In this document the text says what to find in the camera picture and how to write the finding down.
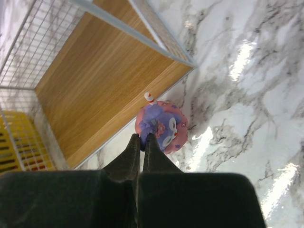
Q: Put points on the yellow plastic basket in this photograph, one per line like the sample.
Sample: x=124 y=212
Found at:
x=21 y=147

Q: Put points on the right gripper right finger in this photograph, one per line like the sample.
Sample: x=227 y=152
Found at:
x=170 y=198

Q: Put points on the purple bunny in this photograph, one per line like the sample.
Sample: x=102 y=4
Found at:
x=166 y=121

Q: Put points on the white wire wooden shelf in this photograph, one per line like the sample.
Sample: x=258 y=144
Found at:
x=79 y=68

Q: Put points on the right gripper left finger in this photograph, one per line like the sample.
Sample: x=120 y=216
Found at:
x=104 y=198

